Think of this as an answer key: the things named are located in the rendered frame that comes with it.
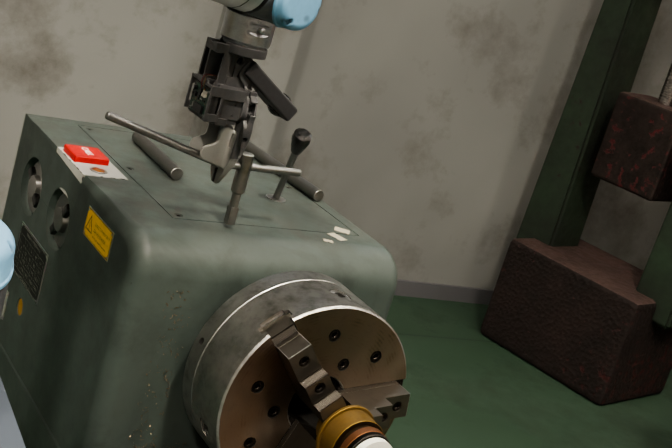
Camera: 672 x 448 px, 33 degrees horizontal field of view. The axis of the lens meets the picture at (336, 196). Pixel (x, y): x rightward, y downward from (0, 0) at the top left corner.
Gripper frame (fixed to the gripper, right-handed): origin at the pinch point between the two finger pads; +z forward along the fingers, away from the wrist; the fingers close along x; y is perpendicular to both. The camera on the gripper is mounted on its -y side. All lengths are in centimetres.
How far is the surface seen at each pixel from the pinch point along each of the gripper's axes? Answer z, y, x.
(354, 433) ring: 22.7, -9.9, 36.2
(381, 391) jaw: 22.3, -21.3, 25.6
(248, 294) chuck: 13.5, -2.2, 13.2
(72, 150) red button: 7.1, 13.1, -26.0
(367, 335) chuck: 14.3, -17.3, 23.4
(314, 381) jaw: 18.8, -6.2, 29.1
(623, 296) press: 82, -303, -165
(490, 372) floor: 132, -265, -189
